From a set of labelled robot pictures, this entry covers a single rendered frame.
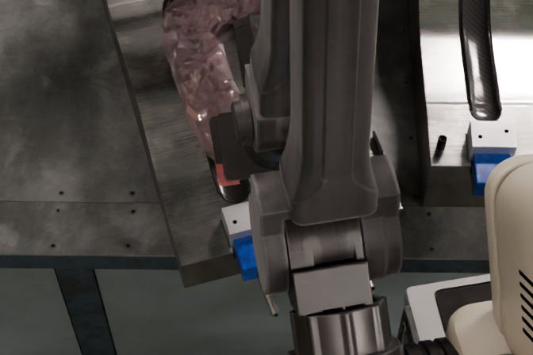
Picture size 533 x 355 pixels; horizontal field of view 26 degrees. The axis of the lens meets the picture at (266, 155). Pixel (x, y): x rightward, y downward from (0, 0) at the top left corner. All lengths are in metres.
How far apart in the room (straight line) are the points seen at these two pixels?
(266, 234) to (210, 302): 0.76
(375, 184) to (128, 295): 0.81
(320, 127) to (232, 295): 0.84
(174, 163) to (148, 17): 0.22
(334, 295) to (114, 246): 0.58
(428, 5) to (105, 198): 0.46
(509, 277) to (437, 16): 0.70
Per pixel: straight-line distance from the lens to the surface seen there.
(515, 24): 1.47
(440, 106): 1.37
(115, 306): 1.60
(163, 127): 1.35
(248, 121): 0.92
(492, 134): 1.32
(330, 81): 0.71
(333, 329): 0.82
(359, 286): 0.83
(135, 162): 1.42
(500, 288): 0.84
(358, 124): 0.74
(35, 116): 1.48
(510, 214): 0.78
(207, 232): 1.30
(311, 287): 0.82
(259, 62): 0.88
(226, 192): 1.33
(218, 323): 1.64
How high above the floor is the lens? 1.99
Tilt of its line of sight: 57 degrees down
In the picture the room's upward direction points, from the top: straight up
